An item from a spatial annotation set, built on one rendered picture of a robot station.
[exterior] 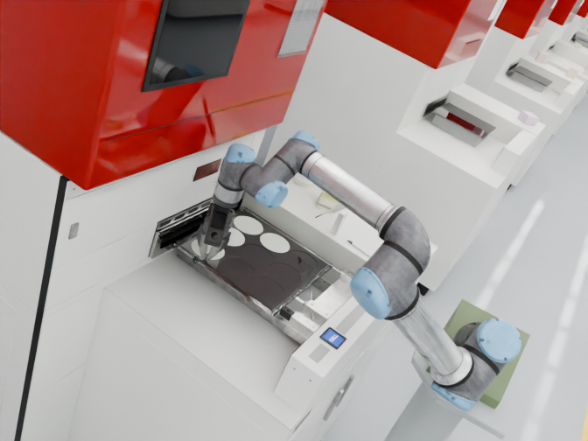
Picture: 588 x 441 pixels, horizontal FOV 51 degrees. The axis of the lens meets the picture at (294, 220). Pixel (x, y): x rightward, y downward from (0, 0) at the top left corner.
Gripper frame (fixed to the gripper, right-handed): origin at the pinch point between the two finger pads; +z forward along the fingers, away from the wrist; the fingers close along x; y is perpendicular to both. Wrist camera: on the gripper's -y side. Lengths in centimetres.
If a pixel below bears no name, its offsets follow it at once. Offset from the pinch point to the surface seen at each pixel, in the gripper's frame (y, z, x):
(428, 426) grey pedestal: -13, 27, -81
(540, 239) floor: 283, 91, -262
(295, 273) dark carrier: 7.9, 1.5, -27.3
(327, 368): -35.0, -4.6, -34.9
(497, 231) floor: 272, 91, -219
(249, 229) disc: 23.6, 1.4, -11.3
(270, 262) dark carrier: 9.8, 1.5, -19.4
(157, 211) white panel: 0.0, -10.3, 16.4
